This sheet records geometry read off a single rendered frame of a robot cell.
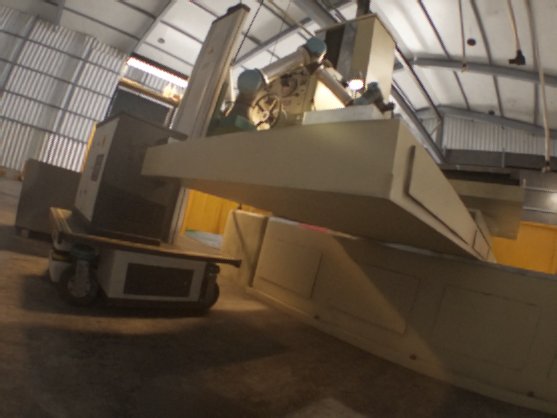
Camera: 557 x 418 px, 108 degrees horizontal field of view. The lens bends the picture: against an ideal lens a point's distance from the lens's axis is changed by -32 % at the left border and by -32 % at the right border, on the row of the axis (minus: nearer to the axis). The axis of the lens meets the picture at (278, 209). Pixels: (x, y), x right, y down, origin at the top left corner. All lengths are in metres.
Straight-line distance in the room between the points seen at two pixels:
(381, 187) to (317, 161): 0.11
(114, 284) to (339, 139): 1.06
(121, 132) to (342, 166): 1.01
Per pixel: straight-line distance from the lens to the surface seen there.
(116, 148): 1.25
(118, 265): 1.24
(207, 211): 4.90
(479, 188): 1.35
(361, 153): 0.39
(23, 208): 2.35
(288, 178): 0.46
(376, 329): 1.65
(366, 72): 3.04
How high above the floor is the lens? 0.54
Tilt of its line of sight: 3 degrees up
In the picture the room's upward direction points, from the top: 14 degrees clockwise
